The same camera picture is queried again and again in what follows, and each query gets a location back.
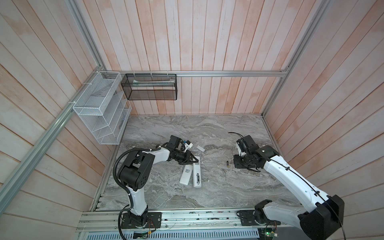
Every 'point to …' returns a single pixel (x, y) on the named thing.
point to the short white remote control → (186, 174)
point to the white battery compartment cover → (200, 148)
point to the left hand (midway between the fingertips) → (196, 164)
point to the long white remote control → (197, 173)
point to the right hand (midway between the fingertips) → (236, 162)
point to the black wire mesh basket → (150, 86)
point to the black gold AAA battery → (227, 164)
